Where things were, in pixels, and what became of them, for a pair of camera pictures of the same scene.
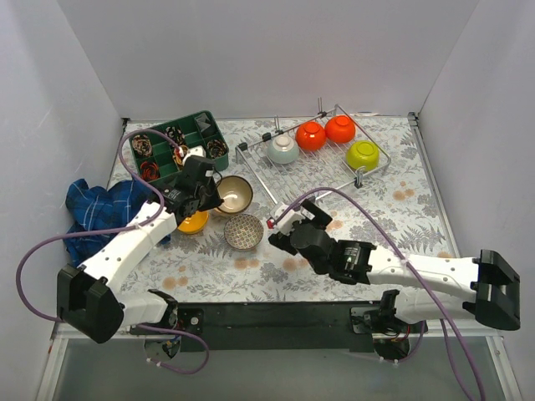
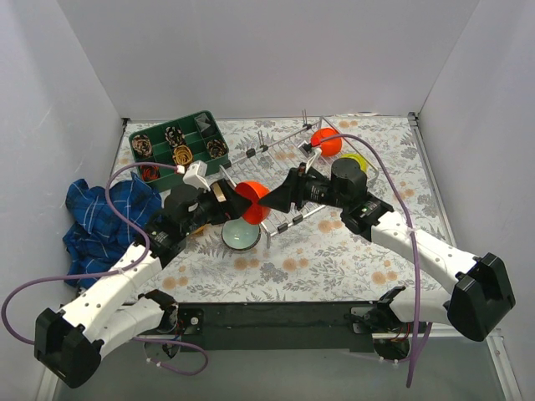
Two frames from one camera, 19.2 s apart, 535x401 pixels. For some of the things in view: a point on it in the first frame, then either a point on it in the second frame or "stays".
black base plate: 276,327 stays
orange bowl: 340,129 → 329,148
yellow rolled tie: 177,154 stays
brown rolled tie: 142,144 stays
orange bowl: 310,136 → 255,214
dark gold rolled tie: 216,148 stays
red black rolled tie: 150,170 stays
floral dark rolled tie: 176,134 stays
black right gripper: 290,233 → 298,189
